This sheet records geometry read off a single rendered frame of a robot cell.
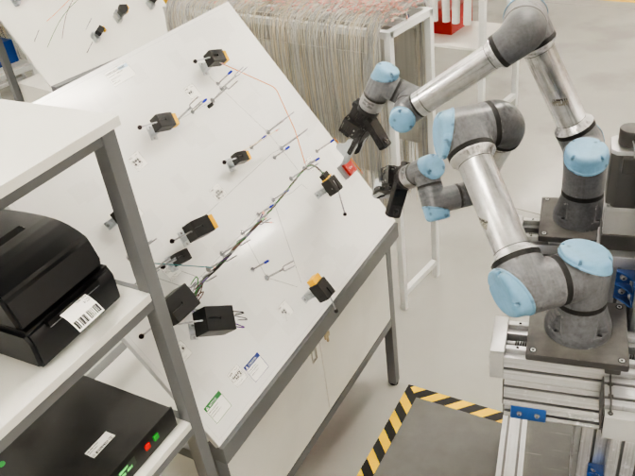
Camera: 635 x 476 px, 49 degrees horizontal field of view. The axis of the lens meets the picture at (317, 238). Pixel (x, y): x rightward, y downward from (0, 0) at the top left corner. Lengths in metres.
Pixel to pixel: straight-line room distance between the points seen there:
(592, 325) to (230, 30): 1.59
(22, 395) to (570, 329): 1.17
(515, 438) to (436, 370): 0.68
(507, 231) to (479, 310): 2.03
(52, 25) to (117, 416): 3.73
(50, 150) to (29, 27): 3.84
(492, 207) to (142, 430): 0.95
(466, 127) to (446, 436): 1.65
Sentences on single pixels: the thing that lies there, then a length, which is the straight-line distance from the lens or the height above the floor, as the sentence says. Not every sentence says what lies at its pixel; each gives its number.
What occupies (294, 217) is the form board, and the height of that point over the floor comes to 1.10.
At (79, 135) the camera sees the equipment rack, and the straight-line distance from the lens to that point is 1.32.
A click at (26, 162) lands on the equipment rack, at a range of 1.27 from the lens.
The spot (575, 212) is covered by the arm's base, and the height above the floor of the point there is 1.22.
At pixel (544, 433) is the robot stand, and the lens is 2.83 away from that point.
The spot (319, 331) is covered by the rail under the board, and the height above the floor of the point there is 0.84.
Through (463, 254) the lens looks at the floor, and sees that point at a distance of 4.03.
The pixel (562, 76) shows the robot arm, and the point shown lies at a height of 1.56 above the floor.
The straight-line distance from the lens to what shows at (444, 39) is 5.29.
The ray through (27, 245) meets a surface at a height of 1.64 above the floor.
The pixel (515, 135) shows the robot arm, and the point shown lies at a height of 1.54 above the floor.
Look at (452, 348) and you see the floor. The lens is 3.43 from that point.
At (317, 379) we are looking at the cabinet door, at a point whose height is 0.61.
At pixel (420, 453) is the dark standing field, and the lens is 3.00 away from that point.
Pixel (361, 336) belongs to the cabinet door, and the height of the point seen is 0.52.
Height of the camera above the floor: 2.33
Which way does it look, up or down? 33 degrees down
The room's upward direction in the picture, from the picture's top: 8 degrees counter-clockwise
